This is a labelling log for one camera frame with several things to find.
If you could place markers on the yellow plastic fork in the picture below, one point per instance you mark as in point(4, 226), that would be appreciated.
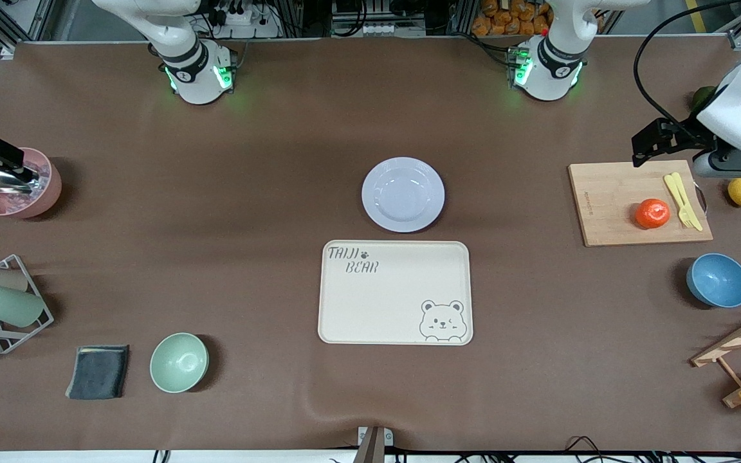
point(668, 181)

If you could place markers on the brown table cover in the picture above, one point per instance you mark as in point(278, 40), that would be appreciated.
point(216, 257)

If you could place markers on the white power strip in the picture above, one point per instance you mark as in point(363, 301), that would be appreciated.
point(380, 29)
point(242, 19)

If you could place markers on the dark green lime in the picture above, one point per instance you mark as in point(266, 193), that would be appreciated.
point(702, 98)

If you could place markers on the orange mandarin fruit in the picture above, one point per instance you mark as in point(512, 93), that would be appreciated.
point(652, 213)

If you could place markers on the pile of orange fruit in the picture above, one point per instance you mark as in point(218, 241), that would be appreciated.
point(512, 16)

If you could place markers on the blue bowl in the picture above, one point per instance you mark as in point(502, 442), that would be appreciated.
point(718, 280)

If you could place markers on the wooden drying rack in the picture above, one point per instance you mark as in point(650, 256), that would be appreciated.
point(731, 344)

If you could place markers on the dark grey folded cloth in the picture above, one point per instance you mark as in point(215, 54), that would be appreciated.
point(98, 372)

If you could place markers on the mint green cup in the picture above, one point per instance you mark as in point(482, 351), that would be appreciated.
point(10, 306)

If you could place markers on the grey camera stand bracket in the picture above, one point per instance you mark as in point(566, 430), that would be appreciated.
point(374, 444)

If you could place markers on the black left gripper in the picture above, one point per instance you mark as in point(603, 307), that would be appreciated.
point(684, 132)

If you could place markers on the cream bear print tray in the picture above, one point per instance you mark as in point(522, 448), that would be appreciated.
point(383, 302)

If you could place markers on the pink bowl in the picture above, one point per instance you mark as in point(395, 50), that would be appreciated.
point(36, 200)

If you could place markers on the bamboo cutting board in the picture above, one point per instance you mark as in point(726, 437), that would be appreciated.
point(608, 206)

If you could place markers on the mint green bowl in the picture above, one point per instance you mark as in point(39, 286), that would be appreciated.
point(179, 362)

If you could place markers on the white round plate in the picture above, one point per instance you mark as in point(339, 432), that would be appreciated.
point(402, 194)

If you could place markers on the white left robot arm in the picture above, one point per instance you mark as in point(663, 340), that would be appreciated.
point(547, 71)

